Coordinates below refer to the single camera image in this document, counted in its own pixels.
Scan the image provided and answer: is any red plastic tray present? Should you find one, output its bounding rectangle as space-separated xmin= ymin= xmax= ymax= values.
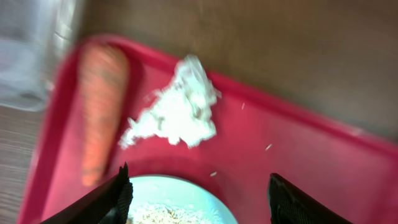
xmin=17 ymin=47 xmax=397 ymax=223

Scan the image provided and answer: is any white tissue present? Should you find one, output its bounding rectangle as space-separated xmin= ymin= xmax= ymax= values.
xmin=119 ymin=55 xmax=221 ymax=149

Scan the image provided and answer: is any clear plastic bin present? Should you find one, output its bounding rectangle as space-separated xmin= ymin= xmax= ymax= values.
xmin=1 ymin=0 xmax=85 ymax=111

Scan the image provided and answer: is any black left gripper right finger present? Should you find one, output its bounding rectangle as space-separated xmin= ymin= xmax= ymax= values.
xmin=267 ymin=173 xmax=351 ymax=224

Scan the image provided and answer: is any orange carrot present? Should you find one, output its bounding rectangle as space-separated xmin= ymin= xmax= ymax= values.
xmin=79 ymin=44 xmax=129 ymax=186

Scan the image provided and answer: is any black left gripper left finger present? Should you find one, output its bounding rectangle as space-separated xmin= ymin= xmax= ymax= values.
xmin=42 ymin=164 xmax=133 ymax=224

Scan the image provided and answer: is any light blue plate with rice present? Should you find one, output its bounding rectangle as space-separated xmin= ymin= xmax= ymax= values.
xmin=127 ymin=175 xmax=238 ymax=224

